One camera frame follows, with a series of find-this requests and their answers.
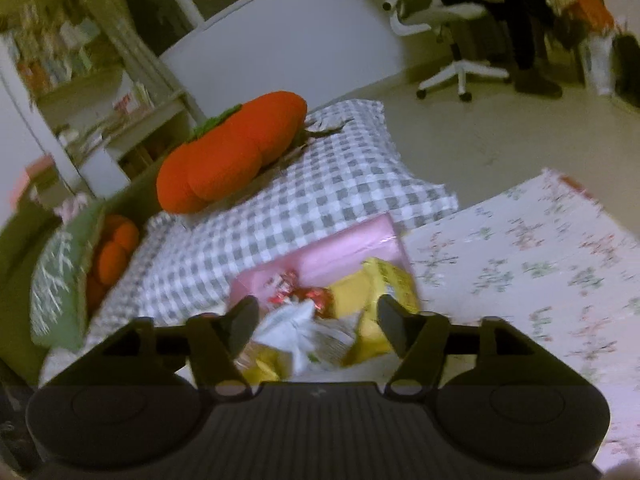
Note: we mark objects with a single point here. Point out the white office chair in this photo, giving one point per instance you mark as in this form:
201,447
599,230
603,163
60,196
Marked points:
440,15

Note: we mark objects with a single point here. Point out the large orange pumpkin cushion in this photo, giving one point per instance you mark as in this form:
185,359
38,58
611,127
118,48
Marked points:
225,155

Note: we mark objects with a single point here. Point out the pink storage box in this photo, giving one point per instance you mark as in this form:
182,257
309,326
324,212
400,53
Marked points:
30,175

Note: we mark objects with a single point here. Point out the yellow printed snack packet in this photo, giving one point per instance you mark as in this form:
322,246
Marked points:
392,280

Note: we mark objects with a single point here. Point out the pink and silver box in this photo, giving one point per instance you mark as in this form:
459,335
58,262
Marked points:
340,255

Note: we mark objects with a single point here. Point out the small orange pumpkin cushion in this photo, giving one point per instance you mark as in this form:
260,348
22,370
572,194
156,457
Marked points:
117,255

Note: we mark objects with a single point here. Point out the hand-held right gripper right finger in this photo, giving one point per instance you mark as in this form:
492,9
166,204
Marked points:
392,321

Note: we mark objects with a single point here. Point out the green sofa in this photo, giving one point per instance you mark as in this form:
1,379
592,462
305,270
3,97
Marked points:
15,280

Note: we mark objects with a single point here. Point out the small plain yellow snack packet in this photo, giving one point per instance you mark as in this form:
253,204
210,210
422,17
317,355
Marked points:
347,300

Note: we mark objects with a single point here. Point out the white bookshelf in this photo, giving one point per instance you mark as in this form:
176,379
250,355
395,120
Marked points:
100,90

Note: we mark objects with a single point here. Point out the white and green snack packet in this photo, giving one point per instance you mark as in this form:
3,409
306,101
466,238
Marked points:
295,331

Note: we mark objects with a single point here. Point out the small red snack packet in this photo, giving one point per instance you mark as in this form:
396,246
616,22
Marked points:
282,285

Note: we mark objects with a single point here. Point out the green pillow with white pattern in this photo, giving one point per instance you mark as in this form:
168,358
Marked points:
60,280

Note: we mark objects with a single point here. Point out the white table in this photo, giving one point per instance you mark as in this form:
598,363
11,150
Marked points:
300,45

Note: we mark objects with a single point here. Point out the orange bag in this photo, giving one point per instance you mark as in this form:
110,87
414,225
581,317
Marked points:
592,12

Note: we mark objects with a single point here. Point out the white bag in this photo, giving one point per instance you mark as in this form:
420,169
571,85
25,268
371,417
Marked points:
597,62

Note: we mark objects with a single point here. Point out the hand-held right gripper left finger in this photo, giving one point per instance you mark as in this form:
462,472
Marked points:
245,321

